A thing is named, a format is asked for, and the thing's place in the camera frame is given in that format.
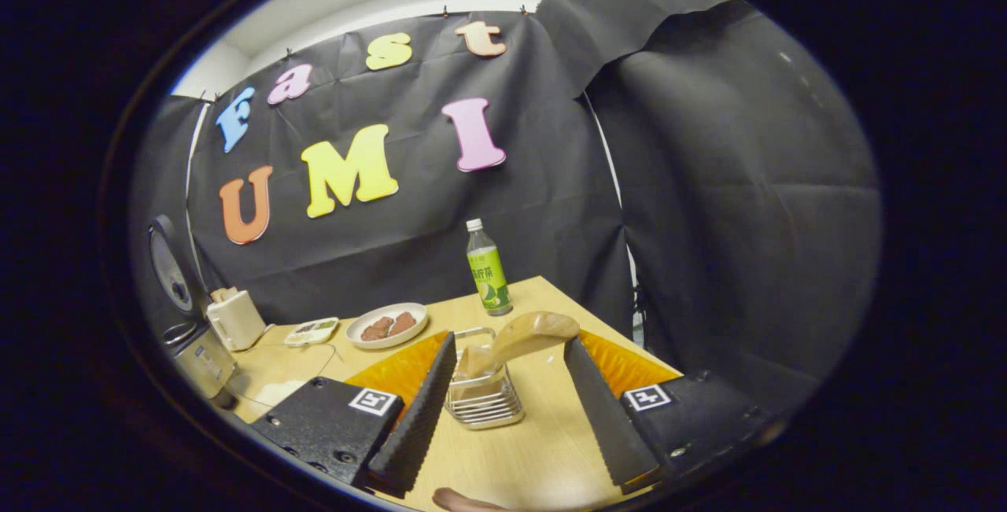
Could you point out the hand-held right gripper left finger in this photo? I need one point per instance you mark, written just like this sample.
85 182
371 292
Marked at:
417 425

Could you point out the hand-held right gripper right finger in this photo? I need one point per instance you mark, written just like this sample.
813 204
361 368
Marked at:
606 425

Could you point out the wooden spoon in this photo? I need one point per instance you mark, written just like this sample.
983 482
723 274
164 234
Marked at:
527 335

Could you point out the black silver rice cooker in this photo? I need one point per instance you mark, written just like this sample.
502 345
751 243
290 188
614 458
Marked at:
204 362

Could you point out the white round plate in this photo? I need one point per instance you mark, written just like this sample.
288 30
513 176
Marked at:
385 339

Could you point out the brown meat piece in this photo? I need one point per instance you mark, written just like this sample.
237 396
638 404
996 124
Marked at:
376 329
402 323

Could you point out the white divided bean dish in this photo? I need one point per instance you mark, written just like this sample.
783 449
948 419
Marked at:
311 331

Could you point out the green tea bottle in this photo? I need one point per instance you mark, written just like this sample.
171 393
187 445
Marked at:
489 276

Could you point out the white toaster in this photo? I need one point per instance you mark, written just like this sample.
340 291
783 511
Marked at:
236 323

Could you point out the black backdrop cloth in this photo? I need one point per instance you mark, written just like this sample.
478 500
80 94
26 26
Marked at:
708 221

